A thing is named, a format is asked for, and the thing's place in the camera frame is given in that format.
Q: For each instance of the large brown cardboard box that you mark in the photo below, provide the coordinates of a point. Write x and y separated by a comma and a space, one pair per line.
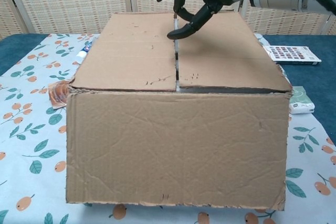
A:
170, 142

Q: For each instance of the white card with colour swatches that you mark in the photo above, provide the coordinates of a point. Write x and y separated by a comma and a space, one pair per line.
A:
291, 54

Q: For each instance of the white blue toothpaste tube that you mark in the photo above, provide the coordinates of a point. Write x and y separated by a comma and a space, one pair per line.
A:
83, 51

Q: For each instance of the green white tissue pack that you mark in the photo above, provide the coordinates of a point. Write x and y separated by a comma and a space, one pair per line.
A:
302, 100

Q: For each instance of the orange snack pouch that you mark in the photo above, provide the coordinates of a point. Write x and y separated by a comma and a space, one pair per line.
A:
59, 95

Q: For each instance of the floral orange fruit tablecloth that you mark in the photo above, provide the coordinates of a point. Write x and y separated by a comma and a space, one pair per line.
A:
34, 155

